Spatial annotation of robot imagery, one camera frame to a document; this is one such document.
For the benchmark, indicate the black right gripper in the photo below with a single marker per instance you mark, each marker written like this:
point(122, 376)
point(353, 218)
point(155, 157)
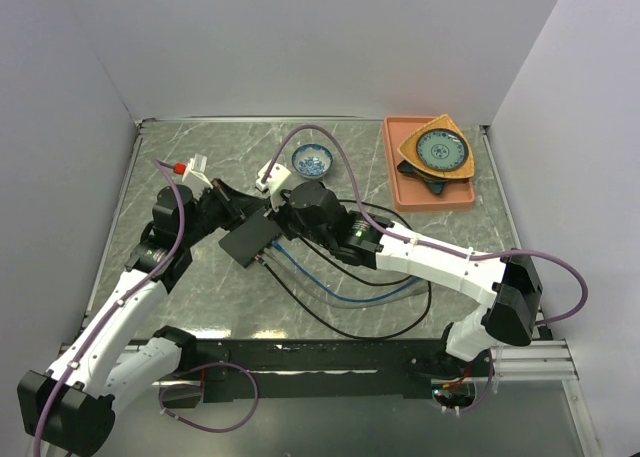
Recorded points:
point(289, 233)

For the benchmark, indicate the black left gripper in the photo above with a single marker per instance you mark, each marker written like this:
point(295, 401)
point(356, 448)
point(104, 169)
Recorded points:
point(237, 205)

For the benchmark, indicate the black network switch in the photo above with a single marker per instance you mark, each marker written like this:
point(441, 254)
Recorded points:
point(245, 242)

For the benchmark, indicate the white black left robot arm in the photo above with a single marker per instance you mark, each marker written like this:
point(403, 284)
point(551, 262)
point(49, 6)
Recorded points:
point(74, 404)

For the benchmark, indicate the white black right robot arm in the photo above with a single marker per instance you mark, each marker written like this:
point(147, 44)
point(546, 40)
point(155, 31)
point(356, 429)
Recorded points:
point(507, 290)

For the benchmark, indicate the blue white porcelain bowl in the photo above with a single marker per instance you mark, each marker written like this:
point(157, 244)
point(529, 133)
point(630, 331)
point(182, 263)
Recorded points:
point(312, 161)

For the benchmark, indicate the pink plastic tray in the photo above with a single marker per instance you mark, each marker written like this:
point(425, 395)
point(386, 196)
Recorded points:
point(413, 190)

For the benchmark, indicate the dark blue triangular plate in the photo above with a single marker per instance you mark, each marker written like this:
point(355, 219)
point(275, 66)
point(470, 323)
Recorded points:
point(436, 185)

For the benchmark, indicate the teal round patterned plate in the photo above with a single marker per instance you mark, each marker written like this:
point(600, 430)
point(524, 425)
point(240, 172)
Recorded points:
point(442, 149)

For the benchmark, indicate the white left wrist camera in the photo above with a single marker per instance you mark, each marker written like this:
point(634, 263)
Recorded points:
point(193, 174)

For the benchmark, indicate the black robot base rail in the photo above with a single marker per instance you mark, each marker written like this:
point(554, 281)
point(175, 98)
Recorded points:
point(231, 369)

